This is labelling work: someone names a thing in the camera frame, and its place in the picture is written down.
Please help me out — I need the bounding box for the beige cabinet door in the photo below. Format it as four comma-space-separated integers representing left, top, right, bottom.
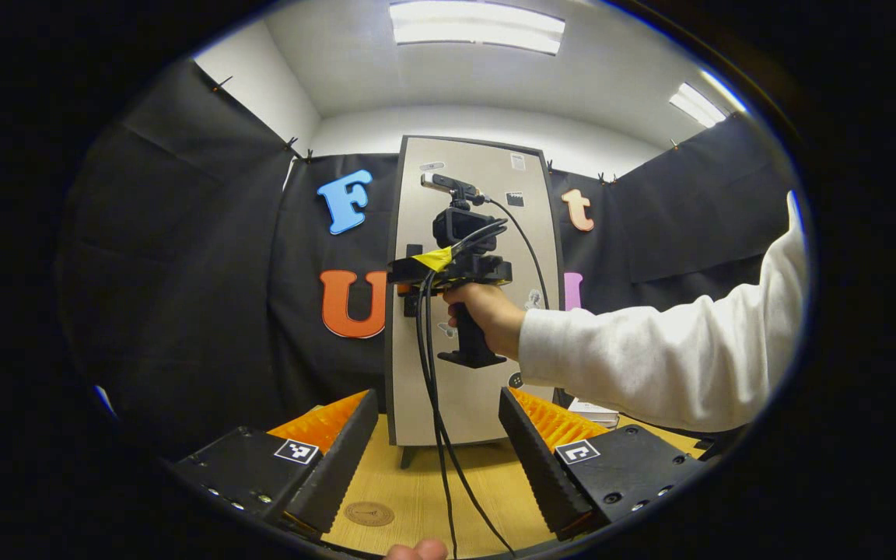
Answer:
386, 136, 565, 448

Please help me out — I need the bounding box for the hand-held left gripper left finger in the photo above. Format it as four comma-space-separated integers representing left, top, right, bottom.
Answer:
172, 389, 380, 543

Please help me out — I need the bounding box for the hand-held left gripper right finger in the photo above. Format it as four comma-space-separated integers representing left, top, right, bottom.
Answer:
499, 387, 709, 541

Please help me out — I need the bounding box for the dark grey cabinet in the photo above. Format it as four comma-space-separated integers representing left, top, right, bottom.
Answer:
384, 135, 567, 470

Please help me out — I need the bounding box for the black backdrop cloth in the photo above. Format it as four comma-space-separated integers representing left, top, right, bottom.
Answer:
59, 58, 807, 460

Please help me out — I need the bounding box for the thin black cable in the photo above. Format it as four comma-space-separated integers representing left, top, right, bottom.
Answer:
485, 198, 551, 310

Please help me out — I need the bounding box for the white book with picture cover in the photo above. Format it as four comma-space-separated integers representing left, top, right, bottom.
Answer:
569, 398, 620, 418

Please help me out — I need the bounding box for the ceiling light panel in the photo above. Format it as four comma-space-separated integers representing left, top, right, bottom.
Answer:
668, 82, 729, 129
390, 0, 565, 55

